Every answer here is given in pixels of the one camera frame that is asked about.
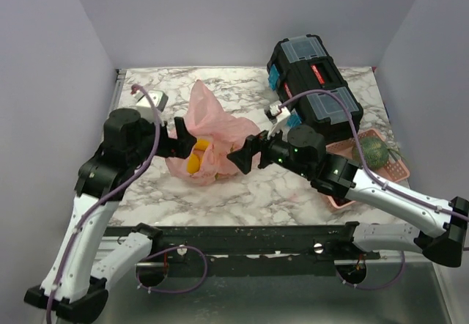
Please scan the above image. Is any yellow fake fruit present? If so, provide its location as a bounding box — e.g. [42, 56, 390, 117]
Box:
[186, 139, 211, 174]

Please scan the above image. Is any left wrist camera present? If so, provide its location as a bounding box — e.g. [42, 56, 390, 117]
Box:
[134, 90, 169, 115]

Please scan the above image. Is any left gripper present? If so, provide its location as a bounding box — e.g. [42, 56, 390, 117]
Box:
[130, 112, 197, 166]

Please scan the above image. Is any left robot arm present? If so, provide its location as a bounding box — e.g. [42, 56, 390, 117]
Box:
[24, 108, 196, 323]

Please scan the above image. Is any pink plastic basket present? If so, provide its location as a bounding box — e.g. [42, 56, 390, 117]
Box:
[324, 128, 411, 213]

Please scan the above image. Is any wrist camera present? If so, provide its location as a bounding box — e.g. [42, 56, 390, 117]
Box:
[265, 101, 291, 139]
[134, 90, 169, 115]

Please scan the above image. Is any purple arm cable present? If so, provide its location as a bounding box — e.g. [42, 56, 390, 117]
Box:
[276, 89, 469, 224]
[45, 84, 162, 324]

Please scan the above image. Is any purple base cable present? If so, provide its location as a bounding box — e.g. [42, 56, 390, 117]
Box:
[135, 245, 210, 295]
[335, 250, 406, 291]

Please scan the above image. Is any black mounting rail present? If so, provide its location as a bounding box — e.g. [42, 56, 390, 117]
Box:
[106, 224, 382, 278]

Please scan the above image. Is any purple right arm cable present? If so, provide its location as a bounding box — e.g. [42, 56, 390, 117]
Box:
[276, 89, 469, 224]

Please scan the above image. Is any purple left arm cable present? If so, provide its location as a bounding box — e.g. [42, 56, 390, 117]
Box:
[45, 84, 162, 324]

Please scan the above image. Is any black plastic toolbox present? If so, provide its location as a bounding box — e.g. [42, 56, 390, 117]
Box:
[267, 34, 363, 144]

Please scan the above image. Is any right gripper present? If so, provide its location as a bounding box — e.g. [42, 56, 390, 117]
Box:
[226, 120, 311, 180]

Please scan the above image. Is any pink plastic bag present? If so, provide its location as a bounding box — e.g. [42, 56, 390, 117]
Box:
[166, 80, 260, 185]

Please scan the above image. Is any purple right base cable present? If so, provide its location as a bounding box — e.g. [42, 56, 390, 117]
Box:
[335, 250, 406, 291]

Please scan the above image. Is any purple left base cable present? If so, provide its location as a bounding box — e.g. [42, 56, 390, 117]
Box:
[135, 245, 210, 295]

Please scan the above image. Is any green fake melon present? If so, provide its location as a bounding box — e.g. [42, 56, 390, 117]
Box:
[358, 136, 389, 170]

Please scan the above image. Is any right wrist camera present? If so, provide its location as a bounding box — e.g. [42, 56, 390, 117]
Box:
[265, 101, 291, 139]

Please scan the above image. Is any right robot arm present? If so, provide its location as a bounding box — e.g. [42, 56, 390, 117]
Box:
[227, 125, 468, 268]

